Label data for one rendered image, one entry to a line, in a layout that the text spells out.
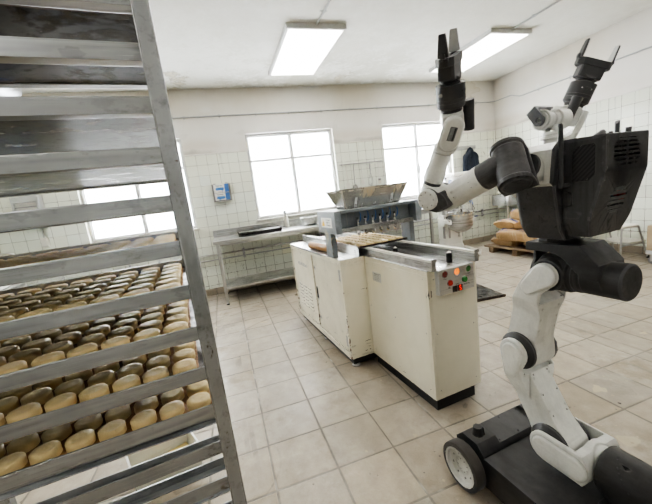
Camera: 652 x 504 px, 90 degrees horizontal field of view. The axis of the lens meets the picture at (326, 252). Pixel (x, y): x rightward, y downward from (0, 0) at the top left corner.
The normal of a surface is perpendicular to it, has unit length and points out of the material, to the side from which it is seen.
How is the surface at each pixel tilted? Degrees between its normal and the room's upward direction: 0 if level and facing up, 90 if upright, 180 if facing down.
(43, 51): 90
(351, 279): 90
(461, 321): 90
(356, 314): 90
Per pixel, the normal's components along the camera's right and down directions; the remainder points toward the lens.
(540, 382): 0.26, -0.40
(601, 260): 0.18, -0.61
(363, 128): 0.30, 0.12
